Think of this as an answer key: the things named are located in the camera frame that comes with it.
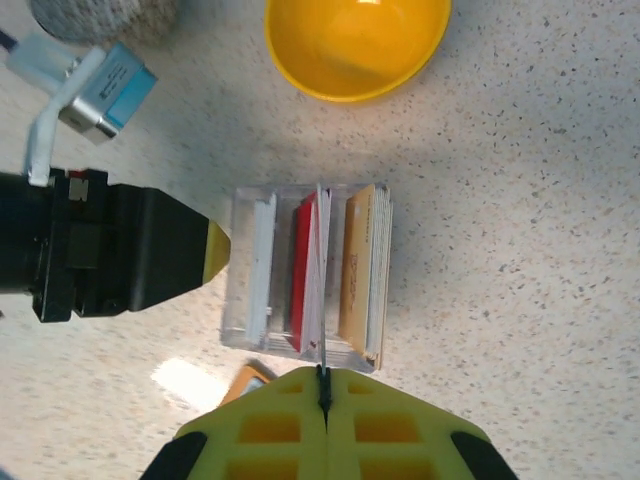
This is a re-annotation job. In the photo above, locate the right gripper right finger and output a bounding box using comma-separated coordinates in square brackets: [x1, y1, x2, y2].
[324, 367, 522, 480]

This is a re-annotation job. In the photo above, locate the gold credit card stack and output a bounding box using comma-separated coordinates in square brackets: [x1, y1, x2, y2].
[337, 183, 395, 365]

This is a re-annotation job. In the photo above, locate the red credit card stack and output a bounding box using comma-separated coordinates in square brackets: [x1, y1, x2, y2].
[285, 189, 321, 359]

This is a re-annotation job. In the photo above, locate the yellow plastic bowl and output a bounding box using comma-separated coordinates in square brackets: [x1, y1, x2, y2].
[263, 0, 454, 104]

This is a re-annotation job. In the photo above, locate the clear acrylic card box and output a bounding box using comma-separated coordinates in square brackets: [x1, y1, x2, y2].
[219, 181, 397, 375]

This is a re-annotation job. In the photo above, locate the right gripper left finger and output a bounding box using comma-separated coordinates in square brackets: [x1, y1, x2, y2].
[143, 366, 329, 480]

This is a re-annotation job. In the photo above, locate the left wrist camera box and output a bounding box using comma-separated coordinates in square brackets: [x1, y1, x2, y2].
[4, 32, 159, 187]

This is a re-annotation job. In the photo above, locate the white book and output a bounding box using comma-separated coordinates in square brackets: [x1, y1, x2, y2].
[244, 193, 278, 347]

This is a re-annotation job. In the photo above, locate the orange leather card holder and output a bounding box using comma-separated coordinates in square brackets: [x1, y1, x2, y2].
[219, 363, 279, 407]

